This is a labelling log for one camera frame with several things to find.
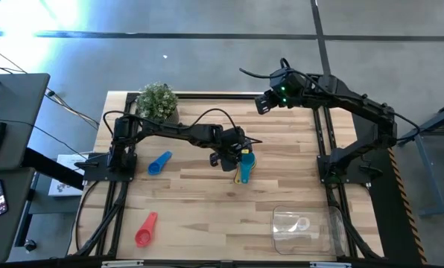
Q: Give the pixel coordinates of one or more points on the black platform with hazard stripes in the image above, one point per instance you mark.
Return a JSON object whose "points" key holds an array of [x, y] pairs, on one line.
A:
{"points": [[389, 208]]}

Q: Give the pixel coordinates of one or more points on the white printed booklet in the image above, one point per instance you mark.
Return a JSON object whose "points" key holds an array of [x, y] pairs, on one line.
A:
{"points": [[63, 186]]}

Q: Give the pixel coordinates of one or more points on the orange measuring cup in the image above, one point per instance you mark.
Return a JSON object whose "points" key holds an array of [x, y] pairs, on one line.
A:
{"points": [[245, 151]]}

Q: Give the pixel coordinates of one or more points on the potted plant in ribbed pot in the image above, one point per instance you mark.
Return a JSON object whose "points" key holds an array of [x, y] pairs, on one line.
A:
{"points": [[156, 100]]}

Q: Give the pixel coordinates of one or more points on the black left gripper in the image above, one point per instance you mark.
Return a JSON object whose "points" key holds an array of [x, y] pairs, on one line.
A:
{"points": [[231, 141]]}

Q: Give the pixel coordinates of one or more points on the blue-grey table frame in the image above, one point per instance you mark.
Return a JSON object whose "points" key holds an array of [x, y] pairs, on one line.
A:
{"points": [[427, 130]]}

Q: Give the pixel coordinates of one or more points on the black aluminium frame rail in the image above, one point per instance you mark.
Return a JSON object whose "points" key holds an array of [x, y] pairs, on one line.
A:
{"points": [[114, 238], [316, 130], [214, 95], [207, 263], [328, 130], [102, 238]]}

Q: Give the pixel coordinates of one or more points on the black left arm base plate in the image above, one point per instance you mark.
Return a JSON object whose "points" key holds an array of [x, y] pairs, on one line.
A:
{"points": [[95, 173]]}

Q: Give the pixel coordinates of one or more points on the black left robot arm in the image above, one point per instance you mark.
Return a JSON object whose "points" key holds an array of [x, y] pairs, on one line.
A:
{"points": [[184, 133]]}

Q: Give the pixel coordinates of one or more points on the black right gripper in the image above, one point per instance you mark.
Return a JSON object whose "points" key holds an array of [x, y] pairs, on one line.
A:
{"points": [[287, 89]]}

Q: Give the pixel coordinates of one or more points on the black round knob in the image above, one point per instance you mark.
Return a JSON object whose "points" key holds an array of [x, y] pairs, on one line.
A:
{"points": [[30, 245]]}

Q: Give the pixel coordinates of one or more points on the silver metal bracket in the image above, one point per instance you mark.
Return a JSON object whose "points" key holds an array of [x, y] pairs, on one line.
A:
{"points": [[330, 265], [121, 263]]}

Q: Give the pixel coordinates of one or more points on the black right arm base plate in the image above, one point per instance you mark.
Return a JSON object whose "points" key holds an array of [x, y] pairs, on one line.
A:
{"points": [[350, 178]]}

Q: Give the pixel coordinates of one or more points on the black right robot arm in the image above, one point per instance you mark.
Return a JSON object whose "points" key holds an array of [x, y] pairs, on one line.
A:
{"points": [[374, 115]]}

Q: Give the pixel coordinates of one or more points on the clear plastic basket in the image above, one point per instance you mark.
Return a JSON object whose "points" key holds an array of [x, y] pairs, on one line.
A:
{"points": [[307, 242]]}

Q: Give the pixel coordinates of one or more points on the blue measuring cup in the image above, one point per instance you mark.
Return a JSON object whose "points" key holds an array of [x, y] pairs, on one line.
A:
{"points": [[155, 168]]}

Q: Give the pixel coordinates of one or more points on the turquoise measuring cup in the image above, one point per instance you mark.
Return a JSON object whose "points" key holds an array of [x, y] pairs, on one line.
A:
{"points": [[247, 164]]}

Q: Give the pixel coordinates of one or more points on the grey side desk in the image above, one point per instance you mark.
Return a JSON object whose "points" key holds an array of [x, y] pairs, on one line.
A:
{"points": [[17, 104], [6, 234]]}

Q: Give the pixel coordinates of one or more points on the red measuring cup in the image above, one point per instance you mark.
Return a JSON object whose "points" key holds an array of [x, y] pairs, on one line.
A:
{"points": [[144, 235]]}

